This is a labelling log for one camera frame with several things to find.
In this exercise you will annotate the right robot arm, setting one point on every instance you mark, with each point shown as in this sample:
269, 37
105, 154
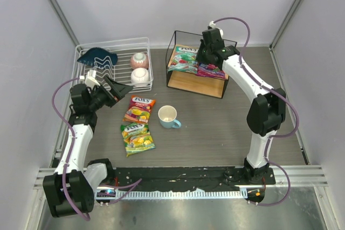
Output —
267, 111

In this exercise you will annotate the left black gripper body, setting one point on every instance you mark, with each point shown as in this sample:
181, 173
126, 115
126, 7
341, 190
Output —
111, 92

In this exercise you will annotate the pink ceramic bowl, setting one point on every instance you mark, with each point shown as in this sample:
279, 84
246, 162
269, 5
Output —
139, 60

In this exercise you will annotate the white ceramic bowl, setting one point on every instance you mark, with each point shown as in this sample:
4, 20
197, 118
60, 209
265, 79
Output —
140, 76

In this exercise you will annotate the white wire dish rack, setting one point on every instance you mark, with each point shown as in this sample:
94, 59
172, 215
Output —
119, 71

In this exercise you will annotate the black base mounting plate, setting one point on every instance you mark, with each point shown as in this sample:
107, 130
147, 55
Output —
182, 179

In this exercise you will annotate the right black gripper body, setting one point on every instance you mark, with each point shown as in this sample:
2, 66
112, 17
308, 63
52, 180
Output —
204, 56

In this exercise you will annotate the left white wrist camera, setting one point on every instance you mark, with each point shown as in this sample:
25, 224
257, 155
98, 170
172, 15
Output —
89, 79

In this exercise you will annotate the white slotted cable duct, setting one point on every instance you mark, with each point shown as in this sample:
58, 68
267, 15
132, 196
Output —
196, 194

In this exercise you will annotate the black wood two-tier shelf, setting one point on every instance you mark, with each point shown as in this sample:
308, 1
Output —
185, 43

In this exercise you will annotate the orange fruits candy bag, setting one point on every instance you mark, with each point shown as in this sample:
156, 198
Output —
139, 110

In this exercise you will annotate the purple berries candy bag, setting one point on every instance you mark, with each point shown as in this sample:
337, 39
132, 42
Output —
210, 71

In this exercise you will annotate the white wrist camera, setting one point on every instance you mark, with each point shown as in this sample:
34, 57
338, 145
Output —
212, 25
89, 79

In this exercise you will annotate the teal mint candy bag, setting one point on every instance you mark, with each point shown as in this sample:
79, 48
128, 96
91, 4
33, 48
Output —
183, 59

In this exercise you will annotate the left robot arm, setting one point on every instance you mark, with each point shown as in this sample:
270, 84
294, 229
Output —
71, 188

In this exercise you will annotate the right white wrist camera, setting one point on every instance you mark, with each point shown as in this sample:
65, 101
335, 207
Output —
212, 25

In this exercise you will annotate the green spring tea candy bag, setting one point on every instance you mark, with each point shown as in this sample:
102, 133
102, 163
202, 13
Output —
137, 138

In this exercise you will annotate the dark blue plate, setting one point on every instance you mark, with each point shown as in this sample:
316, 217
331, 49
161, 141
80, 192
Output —
97, 57

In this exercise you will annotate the light blue mug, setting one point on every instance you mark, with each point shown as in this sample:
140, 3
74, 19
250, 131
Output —
167, 116

